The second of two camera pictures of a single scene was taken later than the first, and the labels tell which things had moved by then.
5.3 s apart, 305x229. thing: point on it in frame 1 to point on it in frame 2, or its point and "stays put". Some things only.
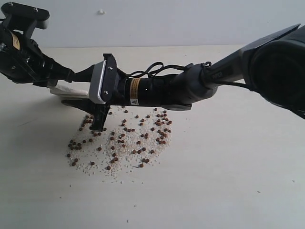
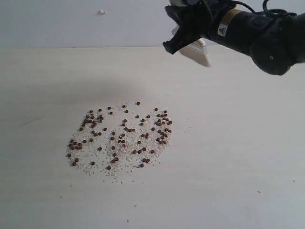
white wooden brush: [73, 89] to [197, 51]
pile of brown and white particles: [130, 141] stays put
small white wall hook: [100, 11] stays put
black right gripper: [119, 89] to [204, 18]
